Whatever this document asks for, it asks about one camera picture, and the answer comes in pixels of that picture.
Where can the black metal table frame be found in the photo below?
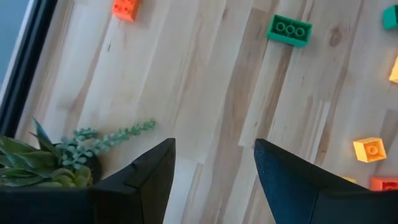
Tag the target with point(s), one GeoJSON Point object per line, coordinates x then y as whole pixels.
{"type": "Point", "coordinates": [28, 62]}

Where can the red toy brick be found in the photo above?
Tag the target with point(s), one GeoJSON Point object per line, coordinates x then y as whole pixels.
{"type": "Point", "coordinates": [384, 184]}

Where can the small yellow square brick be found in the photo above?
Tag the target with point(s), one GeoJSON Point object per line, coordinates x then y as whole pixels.
{"type": "Point", "coordinates": [370, 151]}

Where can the potted succulent plant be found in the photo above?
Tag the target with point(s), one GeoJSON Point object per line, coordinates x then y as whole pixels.
{"type": "Point", "coordinates": [31, 165]}

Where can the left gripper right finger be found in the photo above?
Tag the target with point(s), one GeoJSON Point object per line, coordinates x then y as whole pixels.
{"type": "Point", "coordinates": [295, 199]}

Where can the green toy brick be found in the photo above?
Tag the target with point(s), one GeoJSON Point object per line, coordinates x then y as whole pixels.
{"type": "Point", "coordinates": [391, 18]}
{"type": "Point", "coordinates": [289, 31]}

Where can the orange toy brick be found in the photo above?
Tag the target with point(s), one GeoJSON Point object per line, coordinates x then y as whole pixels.
{"type": "Point", "coordinates": [126, 9]}

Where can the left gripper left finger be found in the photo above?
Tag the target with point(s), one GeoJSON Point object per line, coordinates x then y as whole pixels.
{"type": "Point", "coordinates": [140, 193]}

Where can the yellow toy brick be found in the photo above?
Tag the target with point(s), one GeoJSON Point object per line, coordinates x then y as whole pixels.
{"type": "Point", "coordinates": [349, 180]}
{"type": "Point", "coordinates": [395, 71]}

